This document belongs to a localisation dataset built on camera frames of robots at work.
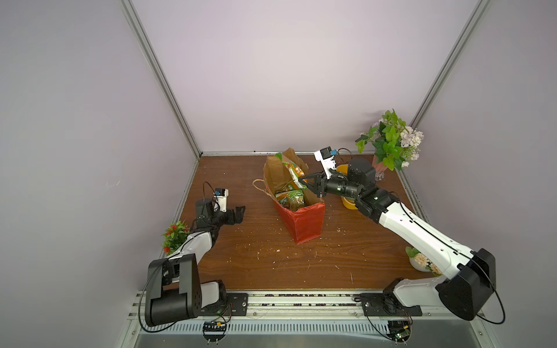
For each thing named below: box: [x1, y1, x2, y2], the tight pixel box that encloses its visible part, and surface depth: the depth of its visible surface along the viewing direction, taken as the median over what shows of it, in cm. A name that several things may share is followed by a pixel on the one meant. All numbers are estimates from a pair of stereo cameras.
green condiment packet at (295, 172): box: [274, 152, 307, 190], surface depth 68 cm
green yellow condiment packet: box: [275, 189, 306, 212], surface depth 98 cm
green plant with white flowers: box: [355, 108, 425, 172], surface depth 87 cm
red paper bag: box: [263, 147, 326, 245], surface depth 85 cm
